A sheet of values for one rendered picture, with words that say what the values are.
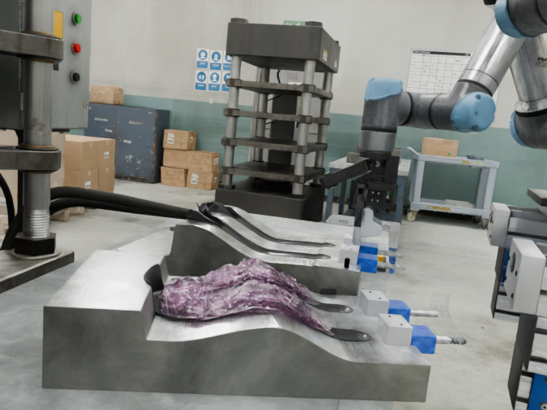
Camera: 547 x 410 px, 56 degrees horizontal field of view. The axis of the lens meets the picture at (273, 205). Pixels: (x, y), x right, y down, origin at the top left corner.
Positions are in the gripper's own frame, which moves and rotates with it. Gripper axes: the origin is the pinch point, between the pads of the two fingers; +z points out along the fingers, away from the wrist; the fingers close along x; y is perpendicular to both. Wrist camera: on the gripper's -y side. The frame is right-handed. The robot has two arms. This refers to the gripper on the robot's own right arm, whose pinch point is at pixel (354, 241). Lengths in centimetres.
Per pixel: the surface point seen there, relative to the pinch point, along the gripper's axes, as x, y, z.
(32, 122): -9, -74, -19
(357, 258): -12.9, 1.3, 0.5
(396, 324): -40.2, 8.4, 2.5
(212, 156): 614, -238, 40
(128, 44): 663, -405, -116
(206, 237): -17.7, -28.5, -0.6
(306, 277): -17.7, -7.8, 4.5
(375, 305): -30.6, 5.5, 3.4
